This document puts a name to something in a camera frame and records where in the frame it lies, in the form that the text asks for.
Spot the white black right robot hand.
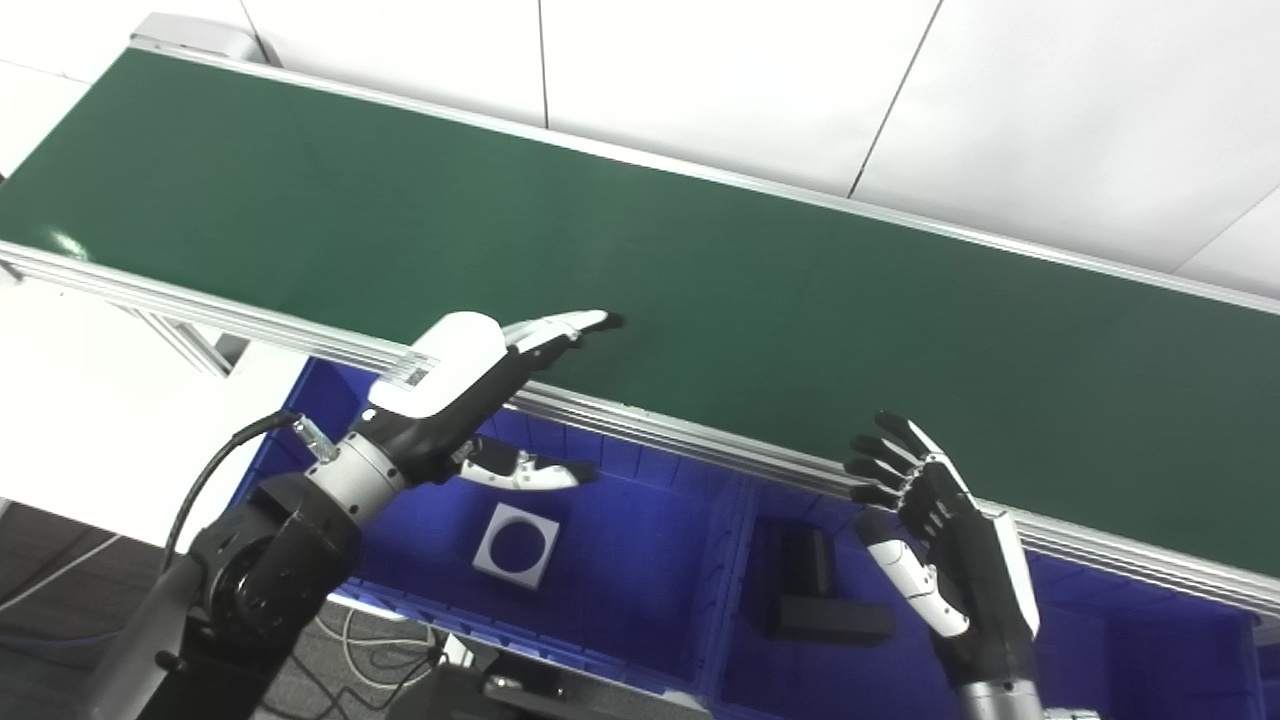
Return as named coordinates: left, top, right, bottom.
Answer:
left=845, top=412, right=1041, bottom=686

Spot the aluminium conveyor leg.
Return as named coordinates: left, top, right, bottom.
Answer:
left=120, top=305, right=251, bottom=378

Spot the white square part with hole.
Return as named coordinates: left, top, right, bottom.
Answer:
left=472, top=503, right=561, bottom=589

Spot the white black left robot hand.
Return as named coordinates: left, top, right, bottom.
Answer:
left=350, top=310, right=626, bottom=491

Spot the black angled part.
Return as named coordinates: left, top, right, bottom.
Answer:
left=765, top=520, right=896, bottom=646

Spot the white floor cable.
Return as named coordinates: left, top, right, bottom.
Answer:
left=338, top=603, right=443, bottom=693

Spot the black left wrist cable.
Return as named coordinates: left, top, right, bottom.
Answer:
left=160, top=410, right=336, bottom=576

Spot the green conveyor belt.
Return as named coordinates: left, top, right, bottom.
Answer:
left=0, top=12, right=1280, bottom=616
left=0, top=48, right=1280, bottom=581

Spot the black robot torso part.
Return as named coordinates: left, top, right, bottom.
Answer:
left=390, top=655, right=711, bottom=720

